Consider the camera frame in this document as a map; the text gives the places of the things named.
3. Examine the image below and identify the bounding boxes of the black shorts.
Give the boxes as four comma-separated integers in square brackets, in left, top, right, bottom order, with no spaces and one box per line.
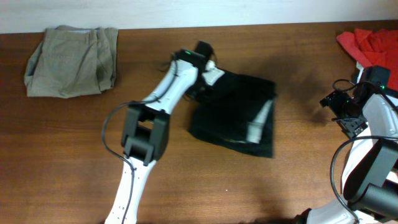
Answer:
[188,70,276,158]

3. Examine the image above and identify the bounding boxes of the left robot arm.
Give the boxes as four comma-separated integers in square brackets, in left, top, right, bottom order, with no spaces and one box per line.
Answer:
[101,41,214,224]

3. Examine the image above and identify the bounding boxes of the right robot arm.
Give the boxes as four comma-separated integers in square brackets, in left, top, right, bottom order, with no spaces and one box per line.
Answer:
[293,66,397,224]

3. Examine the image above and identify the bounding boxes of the red shirt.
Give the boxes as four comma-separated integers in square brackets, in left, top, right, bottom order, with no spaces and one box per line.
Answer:
[336,29,397,91]

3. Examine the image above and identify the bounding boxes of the folded khaki shorts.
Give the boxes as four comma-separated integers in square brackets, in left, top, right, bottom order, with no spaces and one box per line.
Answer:
[24,26,119,98]

